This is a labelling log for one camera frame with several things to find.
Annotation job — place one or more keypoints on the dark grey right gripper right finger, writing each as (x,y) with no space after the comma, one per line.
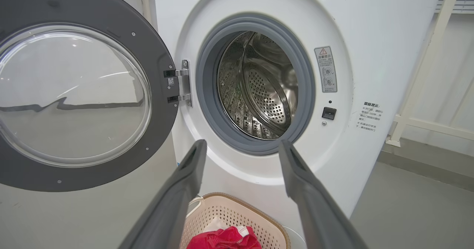
(314,212)

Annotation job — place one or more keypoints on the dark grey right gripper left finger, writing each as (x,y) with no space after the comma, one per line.
(174,204)

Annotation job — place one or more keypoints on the white garment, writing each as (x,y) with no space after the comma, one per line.
(216,225)

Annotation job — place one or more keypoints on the red garment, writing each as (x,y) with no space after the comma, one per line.
(222,239)

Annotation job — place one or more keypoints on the dark grey round washer door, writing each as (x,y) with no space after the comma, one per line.
(159,41)

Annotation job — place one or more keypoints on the cream perforated laundry basket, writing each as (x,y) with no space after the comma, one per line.
(237,212)

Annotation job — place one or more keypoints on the black door latch socket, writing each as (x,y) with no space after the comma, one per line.
(329,113)

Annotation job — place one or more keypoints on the grey rubber door gasket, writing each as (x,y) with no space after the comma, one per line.
(207,93)

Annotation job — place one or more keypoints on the metal door hinge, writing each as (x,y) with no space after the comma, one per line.
(184,82)

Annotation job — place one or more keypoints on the white front-load washing machine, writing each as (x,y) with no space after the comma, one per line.
(363,49)

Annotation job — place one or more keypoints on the steel perforated washer drum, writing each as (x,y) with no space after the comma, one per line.
(259,89)

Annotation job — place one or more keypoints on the grey warning sticker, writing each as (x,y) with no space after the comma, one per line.
(326,69)

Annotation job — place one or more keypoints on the white metal railing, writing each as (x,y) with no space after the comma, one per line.
(426,63)

